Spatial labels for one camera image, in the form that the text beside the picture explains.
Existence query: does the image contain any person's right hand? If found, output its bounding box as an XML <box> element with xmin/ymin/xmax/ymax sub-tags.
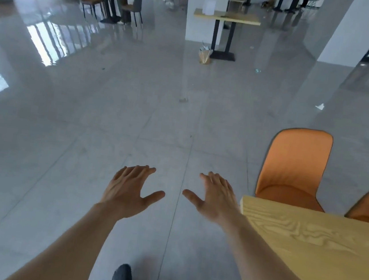
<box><xmin>179</xmin><ymin>169</ymin><xmax>246</xmax><ymax>228</ymax></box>

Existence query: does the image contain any person's left hand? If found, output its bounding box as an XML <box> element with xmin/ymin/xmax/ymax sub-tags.
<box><xmin>97</xmin><ymin>160</ymin><xmax>169</xmax><ymax>225</ymax></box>

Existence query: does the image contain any person's right forearm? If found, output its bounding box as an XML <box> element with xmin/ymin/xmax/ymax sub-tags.
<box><xmin>216</xmin><ymin>210</ymin><xmax>353</xmax><ymax>280</ymax></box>

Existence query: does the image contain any person's left forearm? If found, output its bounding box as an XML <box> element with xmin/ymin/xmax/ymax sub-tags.
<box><xmin>5</xmin><ymin>191</ymin><xmax>124</xmax><ymax>280</ymax></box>

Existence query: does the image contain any brown paper bag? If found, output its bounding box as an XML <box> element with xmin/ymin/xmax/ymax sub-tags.
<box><xmin>197</xmin><ymin>42</ymin><xmax>215</xmax><ymax>66</ymax></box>

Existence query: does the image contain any light wooden table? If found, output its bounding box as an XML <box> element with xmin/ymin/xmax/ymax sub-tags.
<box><xmin>230</xmin><ymin>195</ymin><xmax>369</xmax><ymax>280</ymax></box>

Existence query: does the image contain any wooden table with black legs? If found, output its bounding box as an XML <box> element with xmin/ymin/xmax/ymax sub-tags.
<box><xmin>189</xmin><ymin>7</ymin><xmax>262</xmax><ymax>65</ymax></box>

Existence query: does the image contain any white translucent box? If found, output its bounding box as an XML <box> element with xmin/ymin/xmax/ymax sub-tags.
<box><xmin>202</xmin><ymin>0</ymin><xmax>217</xmax><ymax>16</ymax></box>

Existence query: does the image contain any grey chair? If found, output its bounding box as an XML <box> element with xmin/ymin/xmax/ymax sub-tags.
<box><xmin>119</xmin><ymin>0</ymin><xmax>146</xmax><ymax>28</ymax></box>

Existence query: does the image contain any black pedestal table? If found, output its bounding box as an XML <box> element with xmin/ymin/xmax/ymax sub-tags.
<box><xmin>273</xmin><ymin>0</ymin><xmax>313</xmax><ymax>17</ymax></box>

